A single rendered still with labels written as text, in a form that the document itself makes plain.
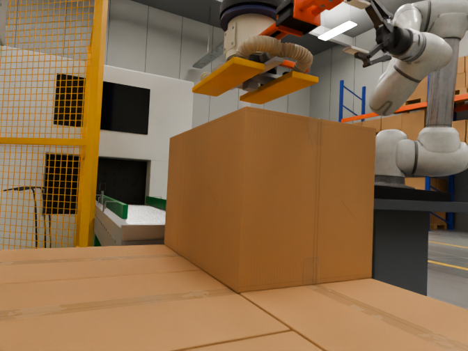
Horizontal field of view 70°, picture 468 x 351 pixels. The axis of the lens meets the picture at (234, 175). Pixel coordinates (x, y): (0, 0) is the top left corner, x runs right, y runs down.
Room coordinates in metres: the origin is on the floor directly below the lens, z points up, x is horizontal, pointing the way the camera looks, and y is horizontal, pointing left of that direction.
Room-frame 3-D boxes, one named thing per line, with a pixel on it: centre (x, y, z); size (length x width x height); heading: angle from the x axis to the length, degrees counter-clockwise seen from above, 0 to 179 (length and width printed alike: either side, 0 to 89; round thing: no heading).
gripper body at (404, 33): (0.97, -0.44, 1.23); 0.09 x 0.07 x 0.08; 117
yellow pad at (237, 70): (1.05, 0.05, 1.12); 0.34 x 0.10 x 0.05; 26
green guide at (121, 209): (2.66, 1.01, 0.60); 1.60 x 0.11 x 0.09; 26
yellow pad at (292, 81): (1.13, -0.13, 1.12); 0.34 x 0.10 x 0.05; 26
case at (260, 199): (1.07, -0.06, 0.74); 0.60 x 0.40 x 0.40; 27
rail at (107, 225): (2.31, 0.91, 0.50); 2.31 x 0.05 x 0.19; 26
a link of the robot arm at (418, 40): (1.00, -0.50, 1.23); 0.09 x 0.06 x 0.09; 27
